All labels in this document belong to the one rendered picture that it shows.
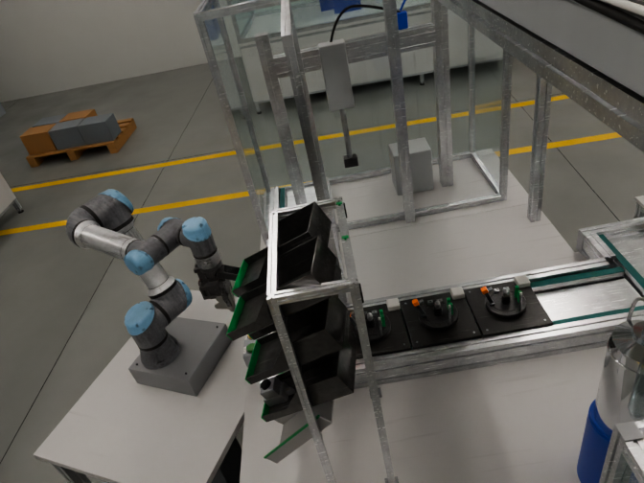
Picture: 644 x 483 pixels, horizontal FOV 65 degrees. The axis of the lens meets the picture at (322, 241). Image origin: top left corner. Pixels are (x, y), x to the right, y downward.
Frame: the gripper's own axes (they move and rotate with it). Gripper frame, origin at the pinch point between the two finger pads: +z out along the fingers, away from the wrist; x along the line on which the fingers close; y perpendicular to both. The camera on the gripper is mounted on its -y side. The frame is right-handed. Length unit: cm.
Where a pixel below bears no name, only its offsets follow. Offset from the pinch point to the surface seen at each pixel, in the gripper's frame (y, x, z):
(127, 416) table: 51, 7, 37
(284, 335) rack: -24, 48, -31
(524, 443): -82, 42, 37
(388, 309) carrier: -52, -13, 25
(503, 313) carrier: -90, 1, 24
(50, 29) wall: 406, -840, 18
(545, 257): -123, -39, 37
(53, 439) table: 78, 11, 37
